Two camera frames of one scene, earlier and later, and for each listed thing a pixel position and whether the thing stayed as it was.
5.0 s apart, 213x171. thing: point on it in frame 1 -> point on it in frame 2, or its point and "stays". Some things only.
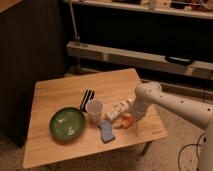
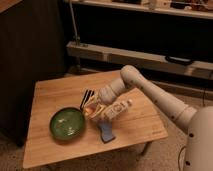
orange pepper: (124, 122) -> (90, 109)
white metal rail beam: (198, 68) stays
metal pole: (76, 37) stays
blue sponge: (106, 131) stays
